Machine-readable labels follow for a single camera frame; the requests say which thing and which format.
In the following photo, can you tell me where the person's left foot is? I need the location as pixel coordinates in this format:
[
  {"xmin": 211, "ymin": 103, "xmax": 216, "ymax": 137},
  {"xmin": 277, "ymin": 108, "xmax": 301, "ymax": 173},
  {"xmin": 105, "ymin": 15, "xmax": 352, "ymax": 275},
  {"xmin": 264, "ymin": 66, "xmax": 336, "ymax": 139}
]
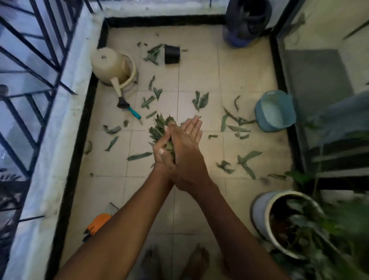
[{"xmin": 143, "ymin": 247, "xmax": 163, "ymax": 280}]

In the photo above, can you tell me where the person's right forearm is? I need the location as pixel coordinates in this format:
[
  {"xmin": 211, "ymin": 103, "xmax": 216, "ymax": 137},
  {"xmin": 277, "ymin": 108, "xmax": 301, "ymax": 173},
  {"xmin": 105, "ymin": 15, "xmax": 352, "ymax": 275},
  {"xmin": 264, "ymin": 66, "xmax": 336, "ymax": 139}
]
[{"xmin": 191, "ymin": 184, "xmax": 290, "ymax": 280}]

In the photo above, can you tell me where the grey floor rug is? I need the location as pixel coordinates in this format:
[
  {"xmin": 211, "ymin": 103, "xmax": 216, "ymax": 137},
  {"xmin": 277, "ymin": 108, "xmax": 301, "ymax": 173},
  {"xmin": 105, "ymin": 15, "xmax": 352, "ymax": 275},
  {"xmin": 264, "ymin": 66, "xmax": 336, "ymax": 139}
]
[{"xmin": 284, "ymin": 49, "xmax": 354, "ymax": 116}]

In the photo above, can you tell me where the person's right hand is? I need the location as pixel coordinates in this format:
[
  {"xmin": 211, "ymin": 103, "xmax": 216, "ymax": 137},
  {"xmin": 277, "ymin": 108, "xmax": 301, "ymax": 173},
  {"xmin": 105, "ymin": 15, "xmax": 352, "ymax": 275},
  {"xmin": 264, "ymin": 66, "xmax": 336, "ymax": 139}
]
[{"xmin": 167, "ymin": 122, "xmax": 213, "ymax": 200}]

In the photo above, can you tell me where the orange black work glove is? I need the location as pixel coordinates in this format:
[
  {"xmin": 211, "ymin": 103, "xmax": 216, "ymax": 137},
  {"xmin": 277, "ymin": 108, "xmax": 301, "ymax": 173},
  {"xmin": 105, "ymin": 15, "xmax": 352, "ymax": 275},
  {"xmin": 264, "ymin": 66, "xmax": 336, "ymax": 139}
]
[{"xmin": 82, "ymin": 213, "xmax": 112, "ymax": 242}]

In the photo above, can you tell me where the small black plastic pot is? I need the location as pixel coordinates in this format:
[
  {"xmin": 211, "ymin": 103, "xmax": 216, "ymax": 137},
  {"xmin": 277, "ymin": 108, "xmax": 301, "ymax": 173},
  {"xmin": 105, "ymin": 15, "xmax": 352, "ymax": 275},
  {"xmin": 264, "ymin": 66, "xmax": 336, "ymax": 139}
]
[{"xmin": 163, "ymin": 44, "xmax": 181, "ymax": 65}]

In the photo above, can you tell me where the white round plant pot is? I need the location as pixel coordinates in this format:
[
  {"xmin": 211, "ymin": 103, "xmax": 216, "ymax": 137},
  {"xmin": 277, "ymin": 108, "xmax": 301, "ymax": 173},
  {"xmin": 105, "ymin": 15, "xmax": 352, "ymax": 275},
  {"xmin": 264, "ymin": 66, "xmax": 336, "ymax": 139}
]
[{"xmin": 251, "ymin": 190, "xmax": 326, "ymax": 260}]

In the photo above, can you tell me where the person's left hand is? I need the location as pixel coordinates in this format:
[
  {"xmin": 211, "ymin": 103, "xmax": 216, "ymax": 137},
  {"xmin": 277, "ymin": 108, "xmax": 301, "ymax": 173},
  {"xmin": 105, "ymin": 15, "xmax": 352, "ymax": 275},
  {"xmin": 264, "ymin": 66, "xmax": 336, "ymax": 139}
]
[{"xmin": 153, "ymin": 115, "xmax": 204, "ymax": 186}]

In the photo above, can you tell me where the grey glove packaging card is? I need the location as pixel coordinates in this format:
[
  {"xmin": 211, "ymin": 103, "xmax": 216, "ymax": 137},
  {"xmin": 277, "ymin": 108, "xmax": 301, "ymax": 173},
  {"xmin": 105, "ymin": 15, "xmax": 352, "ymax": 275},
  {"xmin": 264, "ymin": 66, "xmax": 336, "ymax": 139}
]
[{"xmin": 105, "ymin": 202, "xmax": 120, "ymax": 216}]

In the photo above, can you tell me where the beige plastic watering can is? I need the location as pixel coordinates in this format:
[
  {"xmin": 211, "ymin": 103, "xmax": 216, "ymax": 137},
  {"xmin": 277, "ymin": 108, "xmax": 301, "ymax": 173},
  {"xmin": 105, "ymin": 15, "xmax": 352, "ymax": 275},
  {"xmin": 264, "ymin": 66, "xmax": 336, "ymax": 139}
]
[{"xmin": 91, "ymin": 47, "xmax": 138, "ymax": 110}]

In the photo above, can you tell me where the green leafy potted plant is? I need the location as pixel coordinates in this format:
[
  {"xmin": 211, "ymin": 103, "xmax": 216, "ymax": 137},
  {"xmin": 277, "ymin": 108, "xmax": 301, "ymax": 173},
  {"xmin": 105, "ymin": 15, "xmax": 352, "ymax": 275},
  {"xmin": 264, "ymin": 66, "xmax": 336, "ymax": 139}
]
[{"xmin": 271, "ymin": 170, "xmax": 369, "ymax": 280}]

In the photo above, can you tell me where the person's left forearm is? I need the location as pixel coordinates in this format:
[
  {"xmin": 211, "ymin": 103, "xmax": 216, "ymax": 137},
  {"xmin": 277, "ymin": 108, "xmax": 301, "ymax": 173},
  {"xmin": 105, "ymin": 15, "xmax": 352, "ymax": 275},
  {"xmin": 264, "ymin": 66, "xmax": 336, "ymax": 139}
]
[{"xmin": 55, "ymin": 170, "xmax": 175, "ymax": 280}]

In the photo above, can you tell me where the teal plastic bucket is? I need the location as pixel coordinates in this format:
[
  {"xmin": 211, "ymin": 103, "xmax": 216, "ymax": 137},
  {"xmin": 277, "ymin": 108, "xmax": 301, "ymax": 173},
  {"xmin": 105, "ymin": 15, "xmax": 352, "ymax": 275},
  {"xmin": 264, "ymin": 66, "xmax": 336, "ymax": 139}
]
[{"xmin": 254, "ymin": 90, "xmax": 297, "ymax": 133}]

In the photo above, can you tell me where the narrow teal handled trowel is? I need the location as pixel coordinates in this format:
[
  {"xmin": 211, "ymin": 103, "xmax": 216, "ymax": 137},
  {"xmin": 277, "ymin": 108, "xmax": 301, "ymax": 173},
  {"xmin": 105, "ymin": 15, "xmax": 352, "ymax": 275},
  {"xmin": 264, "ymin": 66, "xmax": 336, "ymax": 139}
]
[{"xmin": 121, "ymin": 105, "xmax": 142, "ymax": 125}]

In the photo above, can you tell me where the black metal railing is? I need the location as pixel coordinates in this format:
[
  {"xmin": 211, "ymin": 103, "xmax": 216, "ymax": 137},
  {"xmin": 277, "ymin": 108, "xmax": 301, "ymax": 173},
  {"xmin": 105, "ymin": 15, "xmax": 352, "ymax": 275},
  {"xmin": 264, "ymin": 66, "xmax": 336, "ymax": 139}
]
[{"xmin": 0, "ymin": 0, "xmax": 104, "ymax": 280}]

